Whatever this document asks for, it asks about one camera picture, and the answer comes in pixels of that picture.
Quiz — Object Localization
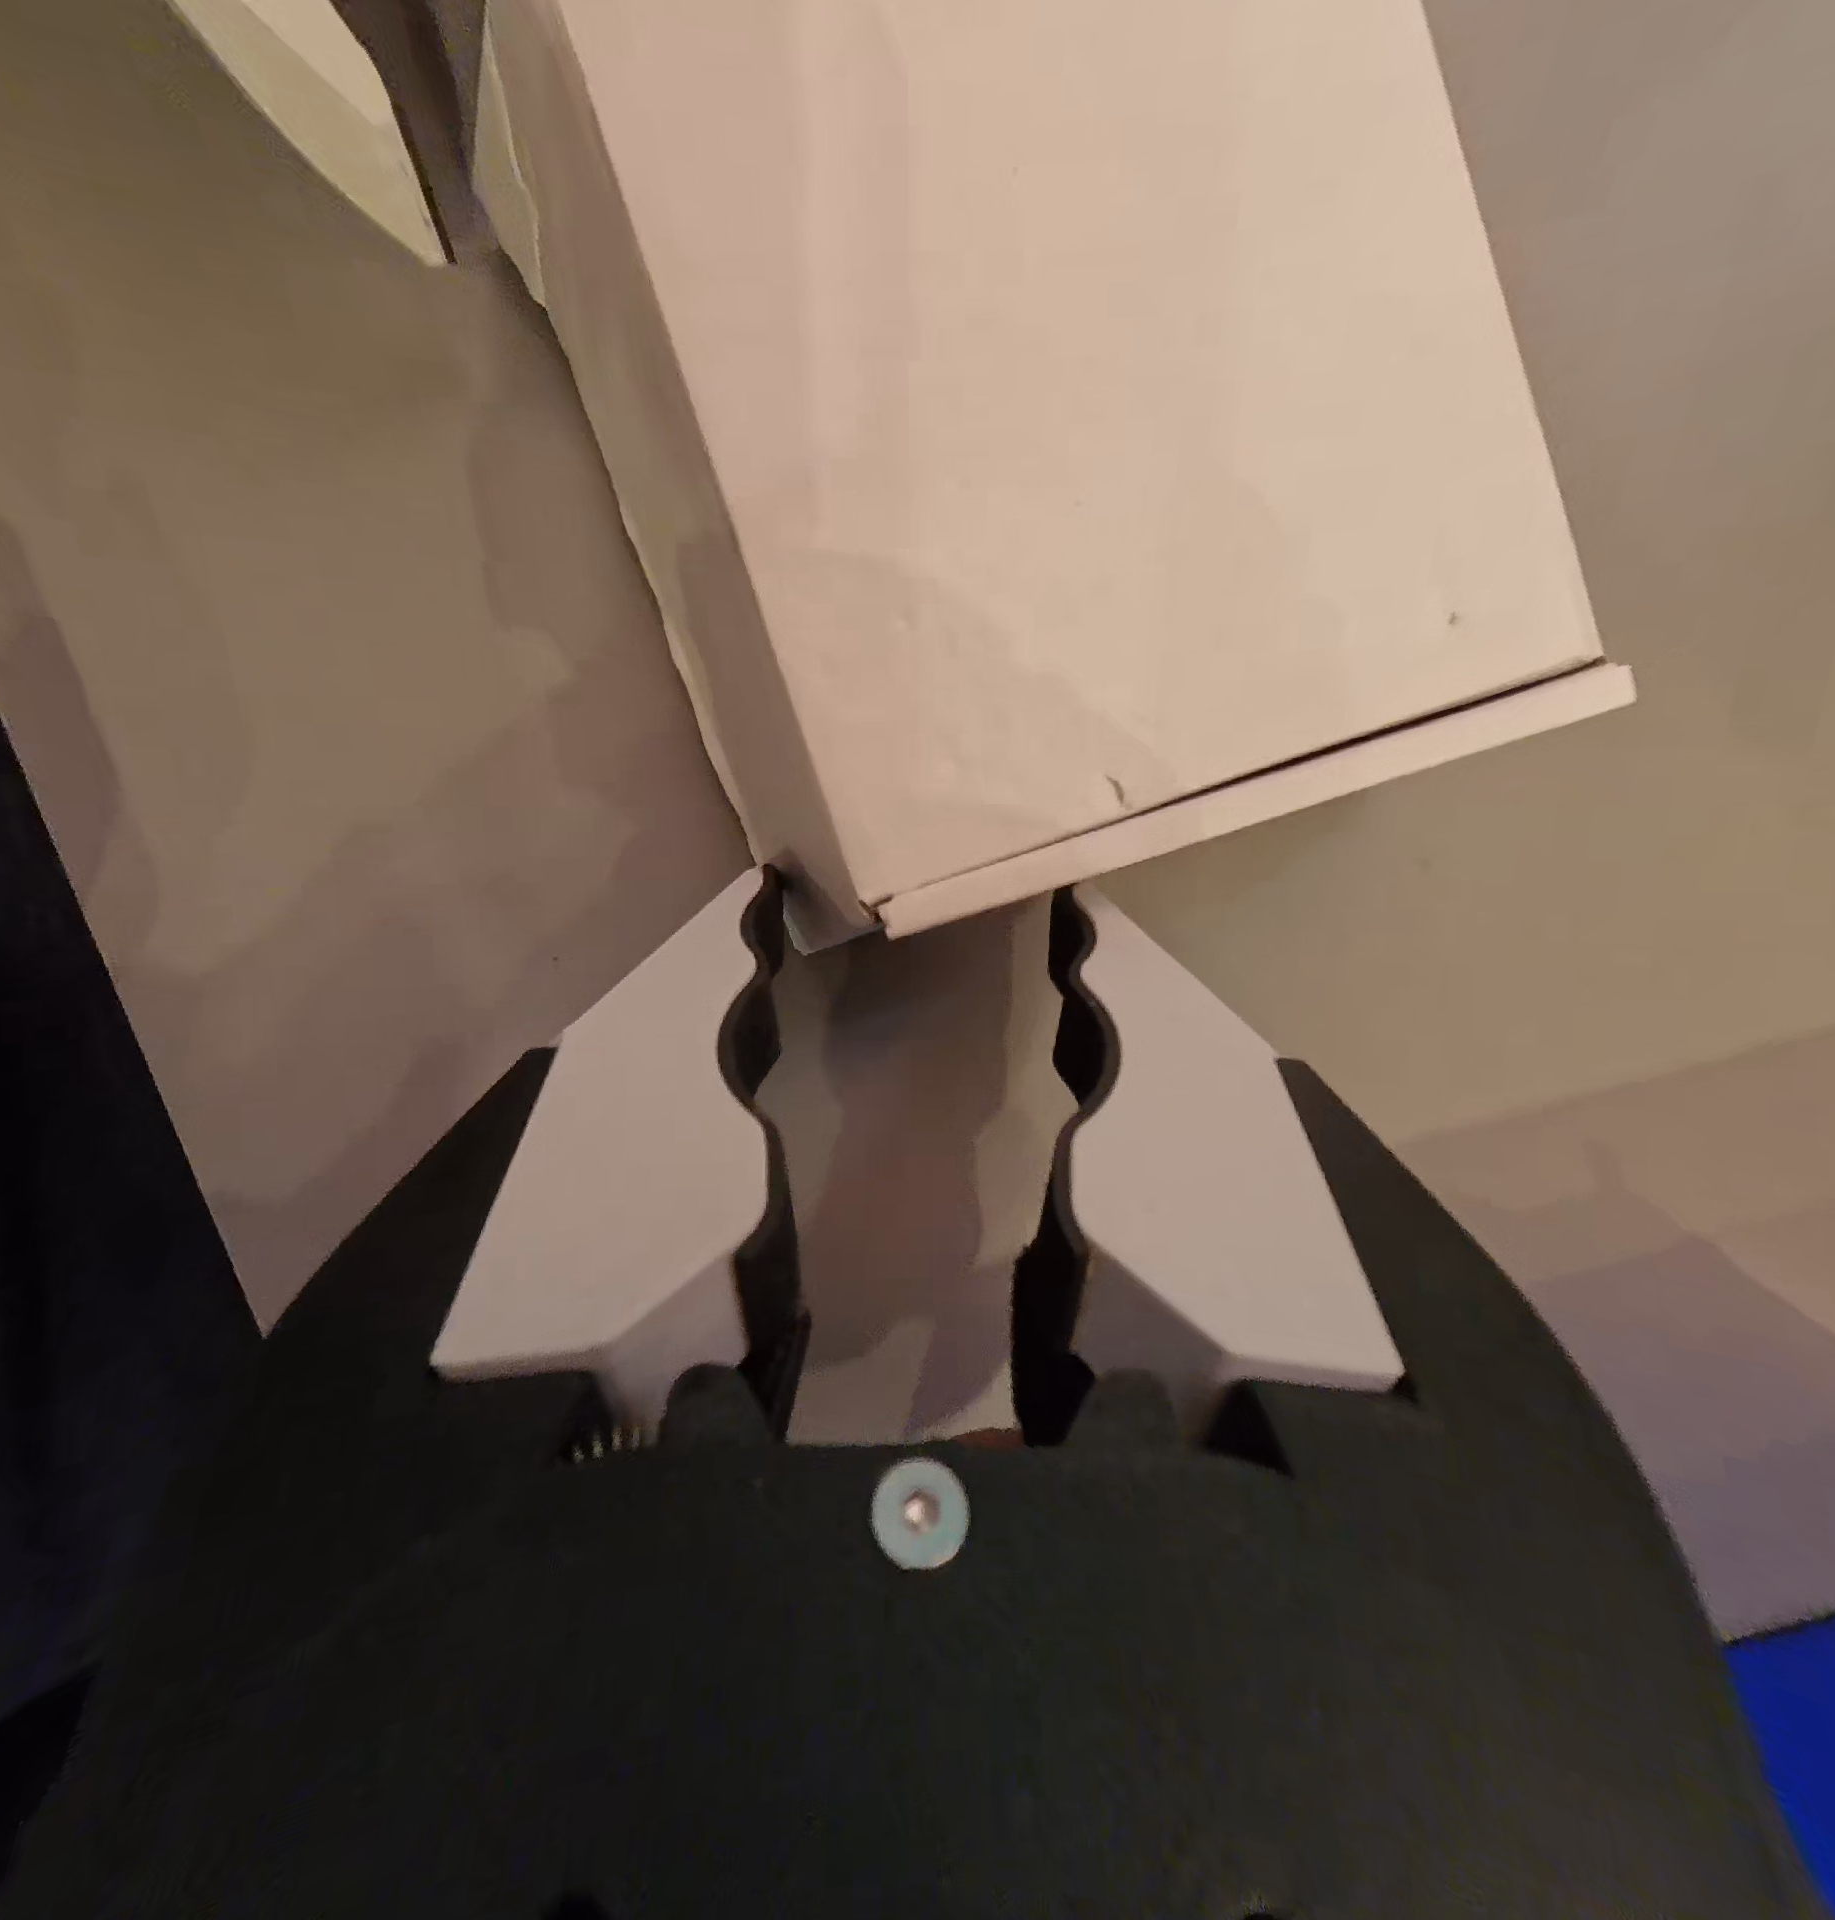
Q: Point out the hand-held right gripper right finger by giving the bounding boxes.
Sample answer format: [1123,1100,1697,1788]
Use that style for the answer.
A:
[1011,882,1409,1447]

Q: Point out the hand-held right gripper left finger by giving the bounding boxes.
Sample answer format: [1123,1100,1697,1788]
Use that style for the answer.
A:
[430,866,801,1421]

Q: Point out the white cardboard box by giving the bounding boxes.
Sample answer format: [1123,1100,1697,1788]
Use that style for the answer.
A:
[481,0,1639,958]

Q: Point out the blue plastic bin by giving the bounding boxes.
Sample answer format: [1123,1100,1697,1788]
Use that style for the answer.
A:
[1723,1612,1835,1920]

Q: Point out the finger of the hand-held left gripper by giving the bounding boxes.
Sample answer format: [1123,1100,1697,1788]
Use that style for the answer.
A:
[168,0,464,276]

